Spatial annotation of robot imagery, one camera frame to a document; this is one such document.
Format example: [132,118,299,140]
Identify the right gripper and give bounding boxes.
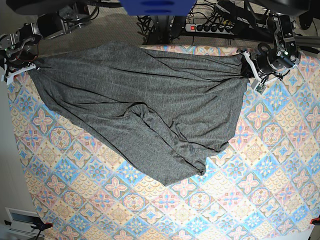
[1,59,40,85]

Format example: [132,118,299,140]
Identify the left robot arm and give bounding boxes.
[238,13,301,94]

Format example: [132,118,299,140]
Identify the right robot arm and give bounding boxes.
[0,2,98,86]

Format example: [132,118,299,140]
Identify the red clamp lower right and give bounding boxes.
[310,217,320,226]

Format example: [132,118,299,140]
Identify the patterned tablecloth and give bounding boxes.
[7,55,320,240]

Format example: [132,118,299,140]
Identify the grey t-shirt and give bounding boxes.
[29,42,248,186]

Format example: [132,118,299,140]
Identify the red black clamp lower left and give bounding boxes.
[4,220,53,232]

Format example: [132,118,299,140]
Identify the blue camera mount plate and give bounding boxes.
[119,0,196,16]

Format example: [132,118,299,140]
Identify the white wall vent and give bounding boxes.
[4,207,41,231]

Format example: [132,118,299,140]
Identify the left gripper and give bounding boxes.
[237,48,290,94]

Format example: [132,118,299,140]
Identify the aluminium frame post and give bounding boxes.
[286,13,320,52]

